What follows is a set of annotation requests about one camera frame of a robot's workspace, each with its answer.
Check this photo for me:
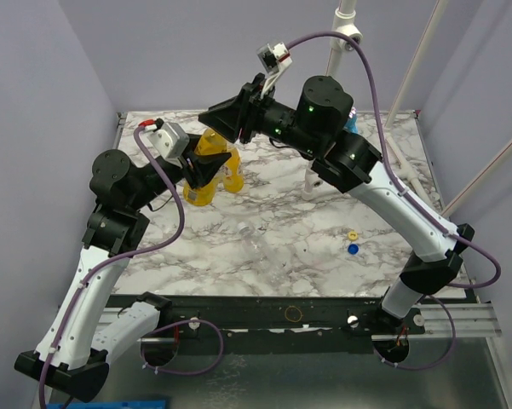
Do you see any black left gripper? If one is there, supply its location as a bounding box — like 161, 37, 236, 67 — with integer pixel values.
129, 133, 231, 210

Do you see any yellow bottle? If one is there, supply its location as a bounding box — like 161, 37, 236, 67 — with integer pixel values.
183, 129, 232, 207
222, 145, 244, 193

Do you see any small clear bottle white cap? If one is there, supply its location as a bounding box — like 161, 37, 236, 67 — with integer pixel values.
237, 222, 288, 287

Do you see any blue bottle cap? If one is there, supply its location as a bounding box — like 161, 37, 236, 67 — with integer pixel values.
347, 243, 359, 255

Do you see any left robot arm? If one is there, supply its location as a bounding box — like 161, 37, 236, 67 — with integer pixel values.
14, 135, 231, 407

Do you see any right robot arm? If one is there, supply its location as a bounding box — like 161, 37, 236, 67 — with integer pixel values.
198, 74, 475, 334

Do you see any blue plastic faucet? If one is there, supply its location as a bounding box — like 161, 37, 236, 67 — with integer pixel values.
344, 107, 358, 134

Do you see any blue tray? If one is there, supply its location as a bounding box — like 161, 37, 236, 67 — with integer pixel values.
67, 400, 170, 409

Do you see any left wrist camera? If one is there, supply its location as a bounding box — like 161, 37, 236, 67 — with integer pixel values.
140, 118, 190, 166

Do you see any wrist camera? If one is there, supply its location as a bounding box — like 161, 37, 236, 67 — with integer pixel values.
256, 42, 292, 96
140, 118, 190, 166

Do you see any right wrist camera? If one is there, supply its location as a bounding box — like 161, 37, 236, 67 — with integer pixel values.
256, 42, 292, 96

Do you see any white PVC pipe frame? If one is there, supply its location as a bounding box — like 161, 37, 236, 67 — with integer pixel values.
320, 1, 512, 216

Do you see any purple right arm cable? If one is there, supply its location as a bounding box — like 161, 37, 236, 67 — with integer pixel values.
285, 31, 502, 371

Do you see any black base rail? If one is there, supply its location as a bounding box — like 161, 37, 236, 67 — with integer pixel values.
159, 296, 425, 356

